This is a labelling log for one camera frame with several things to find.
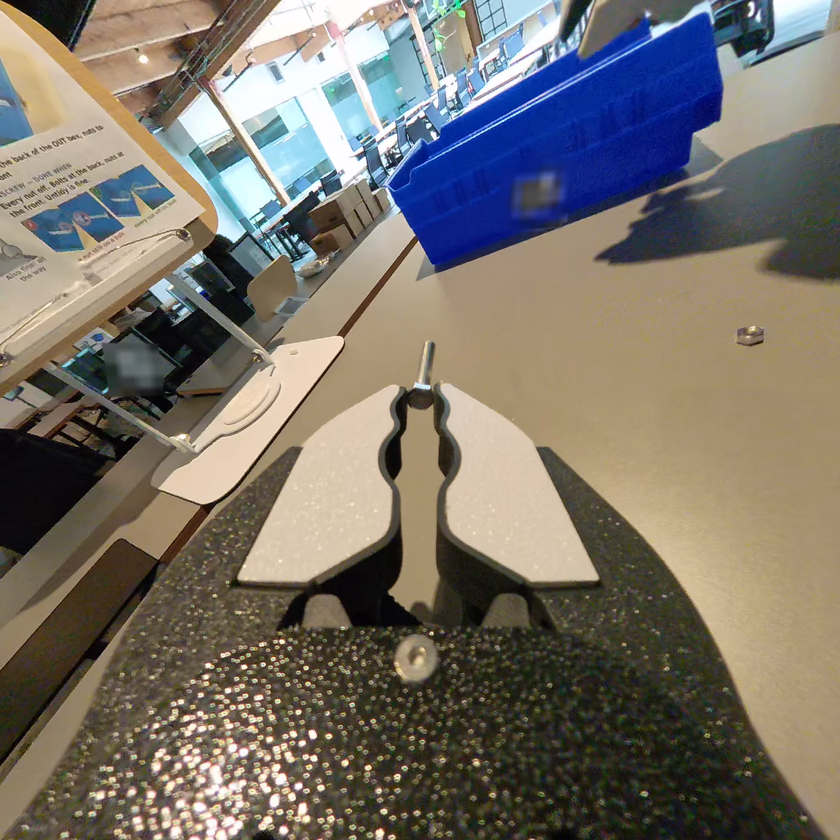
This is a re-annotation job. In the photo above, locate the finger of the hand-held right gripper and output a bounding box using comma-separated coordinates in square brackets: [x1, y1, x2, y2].
[558, 0, 652, 60]

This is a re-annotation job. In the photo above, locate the silver bolt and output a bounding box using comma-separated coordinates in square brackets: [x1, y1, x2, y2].
[408, 340, 437, 413]

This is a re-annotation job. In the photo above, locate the blue plastic bin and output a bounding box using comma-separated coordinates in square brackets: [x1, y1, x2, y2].
[386, 12, 724, 266]
[438, 16, 654, 142]

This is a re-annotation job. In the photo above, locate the row of black office chairs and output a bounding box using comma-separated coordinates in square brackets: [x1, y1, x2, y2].
[252, 62, 519, 260]

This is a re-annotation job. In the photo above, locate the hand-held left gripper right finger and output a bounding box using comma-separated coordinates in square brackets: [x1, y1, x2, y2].
[430, 382, 601, 627]

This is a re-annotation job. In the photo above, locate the stack of cardboard boxes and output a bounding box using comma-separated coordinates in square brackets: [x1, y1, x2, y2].
[307, 177, 395, 258]

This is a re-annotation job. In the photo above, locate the green hanging plant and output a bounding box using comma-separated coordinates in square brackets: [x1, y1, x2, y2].
[430, 0, 470, 52]

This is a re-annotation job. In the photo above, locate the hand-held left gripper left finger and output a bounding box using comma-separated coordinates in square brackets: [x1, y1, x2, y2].
[235, 384, 409, 627]

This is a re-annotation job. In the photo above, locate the printed instruction sheet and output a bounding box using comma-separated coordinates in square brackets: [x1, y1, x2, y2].
[0, 16, 206, 342]

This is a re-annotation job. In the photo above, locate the instruction sheet on wooden stand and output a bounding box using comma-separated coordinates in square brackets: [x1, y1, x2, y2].
[0, 7, 219, 398]

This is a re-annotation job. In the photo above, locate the clear acrylic stand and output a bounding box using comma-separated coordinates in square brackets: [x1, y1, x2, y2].
[46, 272, 280, 455]

